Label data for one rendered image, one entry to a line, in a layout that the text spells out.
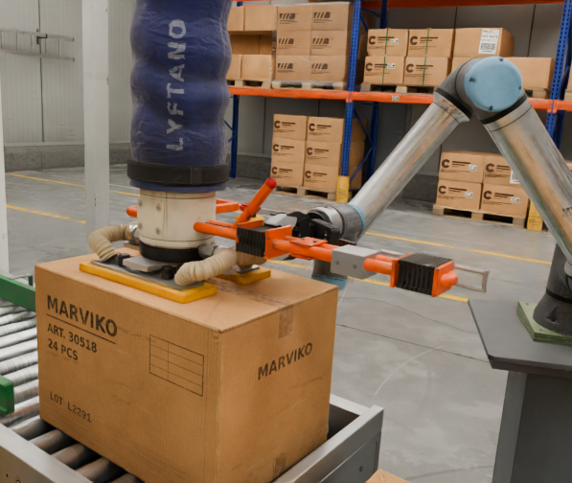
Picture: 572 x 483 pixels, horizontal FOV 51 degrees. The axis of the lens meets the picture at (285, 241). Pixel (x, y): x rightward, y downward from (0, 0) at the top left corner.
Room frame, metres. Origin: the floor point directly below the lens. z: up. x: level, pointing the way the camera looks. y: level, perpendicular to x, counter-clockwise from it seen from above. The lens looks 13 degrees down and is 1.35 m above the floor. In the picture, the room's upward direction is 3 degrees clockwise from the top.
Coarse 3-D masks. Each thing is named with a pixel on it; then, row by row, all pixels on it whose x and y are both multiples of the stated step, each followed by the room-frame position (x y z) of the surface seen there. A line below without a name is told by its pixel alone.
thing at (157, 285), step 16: (128, 256) 1.31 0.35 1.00; (96, 272) 1.29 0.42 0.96; (112, 272) 1.27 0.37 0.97; (128, 272) 1.25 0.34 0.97; (144, 272) 1.26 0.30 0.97; (160, 272) 1.27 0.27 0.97; (144, 288) 1.20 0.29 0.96; (160, 288) 1.18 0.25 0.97; (176, 288) 1.17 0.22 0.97; (192, 288) 1.18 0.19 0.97; (208, 288) 1.19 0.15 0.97
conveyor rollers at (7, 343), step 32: (0, 320) 2.01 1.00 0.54; (32, 320) 2.02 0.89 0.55; (0, 352) 1.74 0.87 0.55; (32, 352) 1.75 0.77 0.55; (32, 384) 1.54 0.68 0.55; (0, 416) 1.37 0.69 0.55; (32, 416) 1.42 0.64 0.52; (64, 448) 1.24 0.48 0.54; (96, 480) 1.16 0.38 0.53; (128, 480) 1.14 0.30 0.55
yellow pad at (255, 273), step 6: (240, 270) 1.33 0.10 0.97; (246, 270) 1.33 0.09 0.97; (252, 270) 1.35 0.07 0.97; (258, 270) 1.35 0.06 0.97; (264, 270) 1.36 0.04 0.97; (270, 270) 1.37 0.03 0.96; (216, 276) 1.34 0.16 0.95; (222, 276) 1.33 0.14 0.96; (228, 276) 1.32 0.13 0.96; (234, 276) 1.31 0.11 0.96; (240, 276) 1.30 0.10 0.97; (246, 276) 1.30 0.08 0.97; (252, 276) 1.31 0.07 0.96; (258, 276) 1.33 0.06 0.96; (264, 276) 1.35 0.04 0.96; (240, 282) 1.30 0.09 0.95; (246, 282) 1.30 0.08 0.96; (252, 282) 1.31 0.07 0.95
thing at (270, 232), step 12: (240, 228) 1.18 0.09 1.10; (252, 228) 1.22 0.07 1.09; (264, 228) 1.23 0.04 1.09; (276, 228) 1.17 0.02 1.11; (288, 228) 1.21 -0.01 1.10; (240, 240) 1.19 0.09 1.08; (252, 240) 1.17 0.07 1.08; (264, 240) 1.16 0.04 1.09; (252, 252) 1.16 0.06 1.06; (264, 252) 1.16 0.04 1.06; (276, 252) 1.17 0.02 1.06
